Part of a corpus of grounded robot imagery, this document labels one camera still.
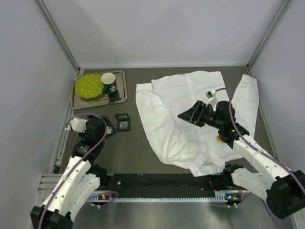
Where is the grey slotted cable duct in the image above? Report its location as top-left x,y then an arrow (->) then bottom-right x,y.
86,192 -> 242,203

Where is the black square frame right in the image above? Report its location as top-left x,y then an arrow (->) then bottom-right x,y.
115,113 -> 130,132

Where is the round clear blue brooch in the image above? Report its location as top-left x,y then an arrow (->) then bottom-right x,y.
119,121 -> 129,129

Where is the black square frame left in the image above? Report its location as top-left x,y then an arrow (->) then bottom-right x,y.
102,116 -> 116,138

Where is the white cup dark base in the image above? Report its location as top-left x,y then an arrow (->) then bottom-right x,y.
101,73 -> 117,94

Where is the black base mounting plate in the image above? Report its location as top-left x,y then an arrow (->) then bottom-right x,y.
95,173 -> 243,198

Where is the white shirt garment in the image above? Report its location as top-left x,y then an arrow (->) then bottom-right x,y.
135,70 -> 260,179

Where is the green polka dot plate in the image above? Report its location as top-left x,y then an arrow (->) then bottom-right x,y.
75,73 -> 103,99

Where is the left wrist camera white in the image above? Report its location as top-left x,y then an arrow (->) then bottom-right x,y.
65,117 -> 88,133

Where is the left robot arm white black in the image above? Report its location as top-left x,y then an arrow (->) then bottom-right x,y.
30,113 -> 107,229

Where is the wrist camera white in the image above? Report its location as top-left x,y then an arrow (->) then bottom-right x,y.
65,117 -> 88,133
206,90 -> 217,101

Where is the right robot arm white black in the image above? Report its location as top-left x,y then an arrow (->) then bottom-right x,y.
177,101 -> 305,219

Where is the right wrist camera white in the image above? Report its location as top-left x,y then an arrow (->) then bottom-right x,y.
206,90 -> 217,101

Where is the silver metal tray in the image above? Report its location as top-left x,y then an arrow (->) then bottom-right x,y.
71,70 -> 128,110

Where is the sparkly snowflake brooch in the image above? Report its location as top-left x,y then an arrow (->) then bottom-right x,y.
106,127 -> 112,134

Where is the black square frame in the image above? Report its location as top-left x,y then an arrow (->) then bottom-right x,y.
115,113 -> 130,132
102,116 -> 116,138

